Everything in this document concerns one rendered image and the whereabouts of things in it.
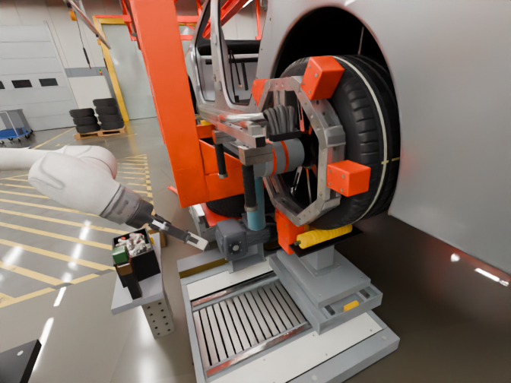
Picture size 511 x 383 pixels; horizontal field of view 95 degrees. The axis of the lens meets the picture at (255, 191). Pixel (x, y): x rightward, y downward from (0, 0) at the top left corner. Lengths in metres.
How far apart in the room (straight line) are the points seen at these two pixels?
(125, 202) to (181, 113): 0.69
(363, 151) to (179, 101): 0.85
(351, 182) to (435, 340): 0.99
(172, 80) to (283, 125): 0.68
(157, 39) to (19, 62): 13.25
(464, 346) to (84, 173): 1.56
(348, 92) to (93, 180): 0.68
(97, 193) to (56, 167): 0.09
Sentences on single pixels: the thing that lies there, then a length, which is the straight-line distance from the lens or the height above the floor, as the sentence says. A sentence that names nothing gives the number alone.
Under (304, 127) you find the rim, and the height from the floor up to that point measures 0.94.
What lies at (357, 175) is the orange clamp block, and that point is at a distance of 0.66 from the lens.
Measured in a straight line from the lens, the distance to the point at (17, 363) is 1.29.
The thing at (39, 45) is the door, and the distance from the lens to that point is 14.25.
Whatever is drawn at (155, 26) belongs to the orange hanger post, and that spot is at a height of 1.36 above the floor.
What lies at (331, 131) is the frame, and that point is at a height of 0.97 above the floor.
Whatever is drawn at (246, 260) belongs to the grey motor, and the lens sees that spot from 1.57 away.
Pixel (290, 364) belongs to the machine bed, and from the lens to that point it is 1.18.
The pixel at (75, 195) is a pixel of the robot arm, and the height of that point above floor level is 0.92.
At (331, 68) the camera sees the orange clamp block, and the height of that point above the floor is 1.13.
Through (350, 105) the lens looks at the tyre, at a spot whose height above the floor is 1.03.
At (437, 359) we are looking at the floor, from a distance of 1.43.
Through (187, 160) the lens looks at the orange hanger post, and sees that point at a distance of 1.27.
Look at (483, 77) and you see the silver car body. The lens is 0.60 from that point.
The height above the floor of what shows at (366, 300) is 0.17.
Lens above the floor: 1.11
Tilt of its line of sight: 24 degrees down
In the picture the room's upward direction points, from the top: 5 degrees counter-clockwise
